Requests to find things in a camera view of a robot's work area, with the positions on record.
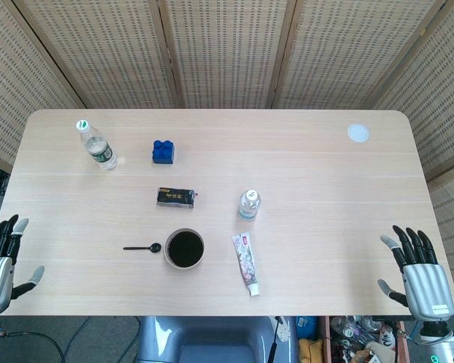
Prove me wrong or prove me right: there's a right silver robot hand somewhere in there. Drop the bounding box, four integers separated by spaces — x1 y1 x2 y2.
377 225 454 322

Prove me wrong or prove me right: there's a black plastic spoon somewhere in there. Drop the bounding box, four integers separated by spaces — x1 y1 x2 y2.
123 242 163 253

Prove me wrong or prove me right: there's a white bowl of dark liquid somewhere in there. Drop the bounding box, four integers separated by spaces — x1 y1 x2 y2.
163 228 207 270

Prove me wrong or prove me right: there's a wooden crate of clutter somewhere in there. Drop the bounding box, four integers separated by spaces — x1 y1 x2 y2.
317 315 415 363

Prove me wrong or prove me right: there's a blue box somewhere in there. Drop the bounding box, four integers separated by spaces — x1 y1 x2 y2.
295 315 319 341

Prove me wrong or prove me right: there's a yellow cloth bag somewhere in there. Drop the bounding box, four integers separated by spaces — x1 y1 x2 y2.
298 338 323 363

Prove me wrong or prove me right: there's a green label water bottle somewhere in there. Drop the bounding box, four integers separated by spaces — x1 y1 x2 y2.
75 119 119 171

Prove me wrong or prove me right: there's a white round desk grommet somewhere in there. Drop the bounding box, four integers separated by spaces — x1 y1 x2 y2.
347 123 372 143

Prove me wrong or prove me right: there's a floral toothpaste tube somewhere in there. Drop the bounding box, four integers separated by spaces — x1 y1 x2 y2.
232 233 262 297

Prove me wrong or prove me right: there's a black drink carton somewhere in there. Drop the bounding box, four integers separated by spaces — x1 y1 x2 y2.
156 186 200 209

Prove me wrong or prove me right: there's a blue label water bottle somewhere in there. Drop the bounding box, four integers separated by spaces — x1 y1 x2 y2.
237 188 262 222

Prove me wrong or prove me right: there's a blue toy building block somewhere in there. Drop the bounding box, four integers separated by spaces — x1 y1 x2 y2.
151 139 176 166

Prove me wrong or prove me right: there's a grey robot torso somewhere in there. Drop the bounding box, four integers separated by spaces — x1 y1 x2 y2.
138 315 300 363

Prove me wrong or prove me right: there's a bamboo folding screen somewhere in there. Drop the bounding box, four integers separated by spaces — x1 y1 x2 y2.
0 0 454 298

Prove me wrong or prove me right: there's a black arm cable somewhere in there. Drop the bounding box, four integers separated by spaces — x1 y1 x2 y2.
5 330 67 363

